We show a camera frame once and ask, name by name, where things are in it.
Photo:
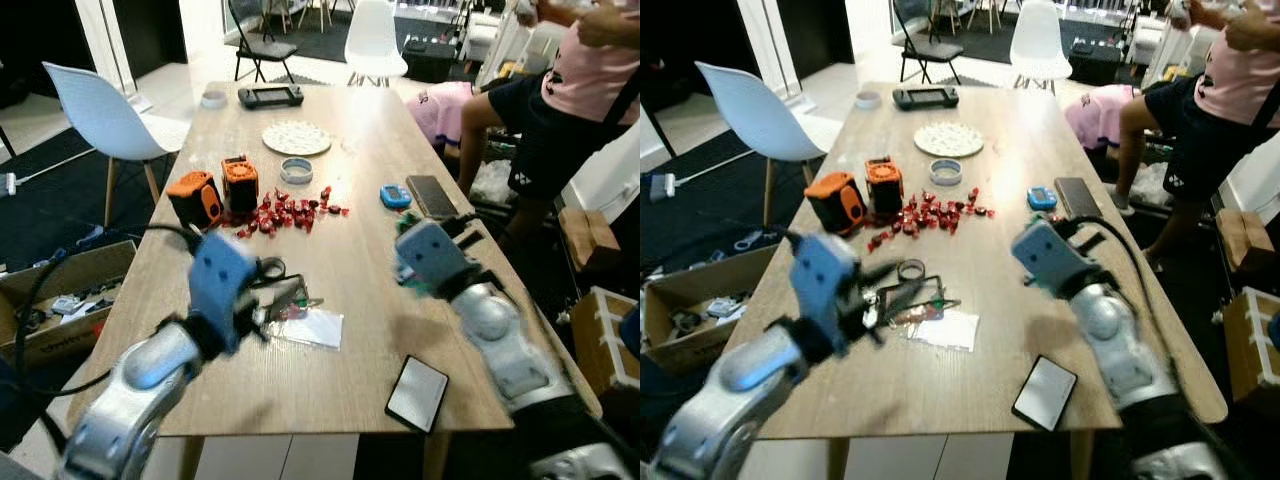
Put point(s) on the white round trivet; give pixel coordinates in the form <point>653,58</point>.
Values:
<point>948,139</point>
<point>296,138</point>

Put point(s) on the phone with white screen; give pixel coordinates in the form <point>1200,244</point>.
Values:
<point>417,393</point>
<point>1044,393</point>

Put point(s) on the black case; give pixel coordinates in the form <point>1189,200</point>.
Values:
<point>1095,62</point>
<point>430,60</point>

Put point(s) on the small blue device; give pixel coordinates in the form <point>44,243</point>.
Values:
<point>395,196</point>
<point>1041,198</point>

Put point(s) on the cardboard box with white inserts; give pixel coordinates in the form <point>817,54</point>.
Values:
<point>605,340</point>
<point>1252,345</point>

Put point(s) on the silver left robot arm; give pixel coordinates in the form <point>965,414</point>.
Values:
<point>150,372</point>
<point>745,375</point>

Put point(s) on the white power adapter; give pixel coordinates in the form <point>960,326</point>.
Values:
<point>8,185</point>
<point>661,186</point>

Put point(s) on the pink bag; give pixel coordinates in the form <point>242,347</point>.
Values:
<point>1095,115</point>
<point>440,110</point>

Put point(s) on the red wrapped candy pile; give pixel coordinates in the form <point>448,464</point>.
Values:
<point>285,213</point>
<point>925,214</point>

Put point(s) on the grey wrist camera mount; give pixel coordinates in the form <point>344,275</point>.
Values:
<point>220,275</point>
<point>1050,255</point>
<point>435,255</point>
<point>825,275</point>

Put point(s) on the black folding chair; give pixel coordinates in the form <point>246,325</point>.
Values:
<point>928,48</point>
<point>262,47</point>

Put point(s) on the open cardboard box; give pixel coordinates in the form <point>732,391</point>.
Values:
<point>740,270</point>
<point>90,265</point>

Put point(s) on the metal key bunch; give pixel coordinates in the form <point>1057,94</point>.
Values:
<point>915,314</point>
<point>298,311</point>

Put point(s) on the white plastic chair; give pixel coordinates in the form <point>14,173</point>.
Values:
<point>1038,40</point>
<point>375,40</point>
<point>105,120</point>
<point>760,115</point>

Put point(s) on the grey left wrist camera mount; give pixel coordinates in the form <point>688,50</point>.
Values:
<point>220,275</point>
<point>825,275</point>

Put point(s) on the black rug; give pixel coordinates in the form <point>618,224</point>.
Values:
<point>700,215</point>
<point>50,212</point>

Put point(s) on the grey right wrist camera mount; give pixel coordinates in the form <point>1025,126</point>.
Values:
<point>435,255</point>
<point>1050,255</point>

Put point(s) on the white tape roll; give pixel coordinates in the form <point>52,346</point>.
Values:
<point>213,98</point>
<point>868,99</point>

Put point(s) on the light wooden table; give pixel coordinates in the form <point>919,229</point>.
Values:
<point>370,280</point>
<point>1000,285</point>

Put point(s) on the white fluffy cloth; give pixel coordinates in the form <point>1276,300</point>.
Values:
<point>492,182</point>
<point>1138,185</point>

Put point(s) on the black game controller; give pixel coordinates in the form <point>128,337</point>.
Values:
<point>925,97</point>
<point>270,96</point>

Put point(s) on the brown wooden box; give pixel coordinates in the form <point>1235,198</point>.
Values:
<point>1248,240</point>
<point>590,240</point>

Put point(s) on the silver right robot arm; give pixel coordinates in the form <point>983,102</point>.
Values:
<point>500,340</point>
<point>1125,340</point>

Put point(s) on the grey round tin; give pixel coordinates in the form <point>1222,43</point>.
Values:
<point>283,171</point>
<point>933,172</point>

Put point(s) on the small orange black box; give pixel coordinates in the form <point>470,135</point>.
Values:
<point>240,185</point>
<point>884,186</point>

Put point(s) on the clear white plastic bag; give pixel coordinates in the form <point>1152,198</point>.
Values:
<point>318,330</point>
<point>952,332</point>

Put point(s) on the person in pink shirt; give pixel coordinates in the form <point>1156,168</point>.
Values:
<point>590,70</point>
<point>1240,80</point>

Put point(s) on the large orange black box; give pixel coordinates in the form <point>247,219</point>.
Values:
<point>838,200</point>
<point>195,198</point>

